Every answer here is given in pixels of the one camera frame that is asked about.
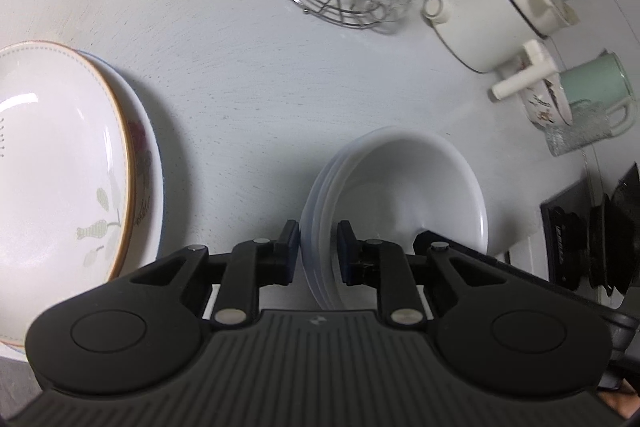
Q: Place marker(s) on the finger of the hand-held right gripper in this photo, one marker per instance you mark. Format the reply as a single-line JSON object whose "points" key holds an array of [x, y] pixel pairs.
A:
{"points": [[422, 241]]}

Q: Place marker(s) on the black induction cooker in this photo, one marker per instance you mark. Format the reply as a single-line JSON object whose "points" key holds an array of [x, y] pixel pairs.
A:
{"points": [[562, 237]]}

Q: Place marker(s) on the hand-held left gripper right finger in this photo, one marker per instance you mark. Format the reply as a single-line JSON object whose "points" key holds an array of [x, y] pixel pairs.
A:
{"points": [[344, 253]]}

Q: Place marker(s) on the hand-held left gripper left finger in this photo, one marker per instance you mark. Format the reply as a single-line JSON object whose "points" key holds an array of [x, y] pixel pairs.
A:
{"points": [[294, 253]]}

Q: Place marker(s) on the plain white bowl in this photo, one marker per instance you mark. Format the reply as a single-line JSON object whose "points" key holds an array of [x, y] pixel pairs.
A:
{"points": [[322, 227], [306, 227], [410, 187]]}

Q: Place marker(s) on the orange-rimmed leaf print plate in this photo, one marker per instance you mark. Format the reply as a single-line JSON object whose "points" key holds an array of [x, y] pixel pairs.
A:
{"points": [[50, 157]]}

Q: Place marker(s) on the pale green mug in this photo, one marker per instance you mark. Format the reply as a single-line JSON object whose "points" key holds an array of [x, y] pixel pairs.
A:
{"points": [[595, 77]]}

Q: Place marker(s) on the white cooking pot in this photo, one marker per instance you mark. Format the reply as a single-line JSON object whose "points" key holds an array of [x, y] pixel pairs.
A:
{"points": [[475, 27]]}

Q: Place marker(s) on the textured clear glass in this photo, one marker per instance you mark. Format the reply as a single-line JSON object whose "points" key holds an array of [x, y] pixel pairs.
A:
{"points": [[575, 137]]}

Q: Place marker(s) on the black pan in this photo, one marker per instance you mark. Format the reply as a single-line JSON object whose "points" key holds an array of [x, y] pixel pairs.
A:
{"points": [[615, 247]]}

